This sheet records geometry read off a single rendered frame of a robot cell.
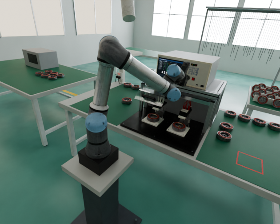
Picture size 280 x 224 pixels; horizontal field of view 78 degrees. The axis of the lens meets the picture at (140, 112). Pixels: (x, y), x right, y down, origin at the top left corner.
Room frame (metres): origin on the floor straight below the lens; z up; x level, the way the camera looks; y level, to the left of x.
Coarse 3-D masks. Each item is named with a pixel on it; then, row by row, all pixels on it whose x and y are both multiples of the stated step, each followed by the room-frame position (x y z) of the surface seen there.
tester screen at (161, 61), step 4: (160, 60) 1.47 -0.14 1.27; (164, 60) 1.45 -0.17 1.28; (168, 60) 1.43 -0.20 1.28; (172, 60) 1.42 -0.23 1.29; (160, 64) 1.47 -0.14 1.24; (164, 64) 1.45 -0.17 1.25; (168, 64) 1.43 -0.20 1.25; (176, 64) 1.40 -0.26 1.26; (180, 64) 1.38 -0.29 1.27; (160, 68) 1.46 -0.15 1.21; (164, 68) 1.45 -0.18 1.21; (160, 72) 1.46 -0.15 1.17
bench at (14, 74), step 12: (12, 60) 3.12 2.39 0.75; (24, 60) 3.19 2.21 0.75; (0, 72) 2.40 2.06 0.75; (12, 72) 2.44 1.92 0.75; (24, 72) 2.48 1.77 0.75; (60, 72) 2.62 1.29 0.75; (72, 72) 2.67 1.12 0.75; (84, 72) 2.72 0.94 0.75; (0, 84) 2.02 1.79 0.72; (12, 84) 1.97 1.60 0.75; (24, 84) 2.00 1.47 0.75; (36, 84) 2.03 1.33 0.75; (48, 84) 2.07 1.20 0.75; (60, 84) 2.10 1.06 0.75; (72, 84) 2.17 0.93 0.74; (24, 96) 1.75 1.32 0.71; (36, 96) 1.74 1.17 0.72; (72, 96) 2.95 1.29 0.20; (36, 108) 1.75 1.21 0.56; (36, 120) 1.75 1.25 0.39; (48, 132) 1.82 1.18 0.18
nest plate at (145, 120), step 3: (141, 120) 1.30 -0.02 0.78; (144, 120) 1.30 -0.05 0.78; (147, 120) 1.30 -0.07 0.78; (159, 120) 1.32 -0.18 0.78; (162, 120) 1.33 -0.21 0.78; (147, 123) 1.27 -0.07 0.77; (150, 123) 1.26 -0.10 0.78; (153, 123) 1.27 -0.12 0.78; (156, 123) 1.27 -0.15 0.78; (159, 123) 1.27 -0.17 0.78; (156, 126) 1.23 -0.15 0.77
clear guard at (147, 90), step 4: (144, 88) 1.34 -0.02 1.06; (148, 88) 1.34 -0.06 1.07; (152, 88) 1.35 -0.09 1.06; (140, 92) 1.27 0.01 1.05; (144, 92) 1.26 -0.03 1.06; (148, 92) 1.25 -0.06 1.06; (152, 92) 1.26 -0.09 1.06; (156, 92) 1.27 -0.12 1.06; (136, 96) 1.26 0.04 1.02; (140, 96) 1.25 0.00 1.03; (152, 96) 1.22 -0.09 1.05; (156, 96) 1.21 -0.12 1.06; (160, 96) 1.20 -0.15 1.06; (164, 96) 1.20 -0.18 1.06; (144, 100) 1.21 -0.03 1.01; (148, 100) 1.20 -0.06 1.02; (152, 100) 1.19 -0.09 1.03; (156, 100) 1.18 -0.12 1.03; (160, 100) 1.17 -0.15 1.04; (164, 100) 1.17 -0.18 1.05; (156, 104) 1.16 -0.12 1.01; (160, 104) 1.15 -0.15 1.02
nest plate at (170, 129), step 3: (171, 126) 1.24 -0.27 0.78; (168, 129) 1.19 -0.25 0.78; (171, 129) 1.19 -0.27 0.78; (186, 129) 1.21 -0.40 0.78; (174, 132) 1.15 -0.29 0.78; (177, 132) 1.15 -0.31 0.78; (180, 132) 1.15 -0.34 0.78; (183, 132) 1.16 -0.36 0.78; (186, 132) 1.16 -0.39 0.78; (180, 135) 1.12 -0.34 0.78; (183, 135) 1.12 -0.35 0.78
